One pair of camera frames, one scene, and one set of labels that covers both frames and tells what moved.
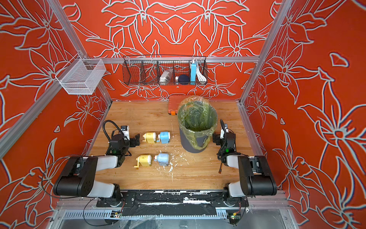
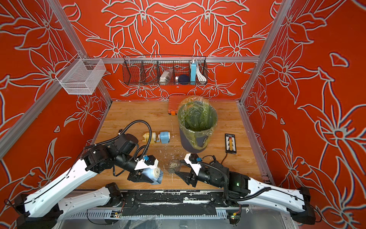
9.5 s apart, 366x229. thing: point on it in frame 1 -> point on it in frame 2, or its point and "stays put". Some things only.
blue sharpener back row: x=164 y=137 stays put
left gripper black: x=132 y=144 -> x=139 y=177
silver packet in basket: x=165 y=76 stays put
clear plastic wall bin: x=81 y=76 stays put
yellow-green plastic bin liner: x=198 y=119 stays put
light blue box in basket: x=193 y=69 stays put
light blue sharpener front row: x=163 y=159 -> x=155 y=174
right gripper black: x=217 y=138 -> x=191 y=178
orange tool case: x=174 y=100 stays put
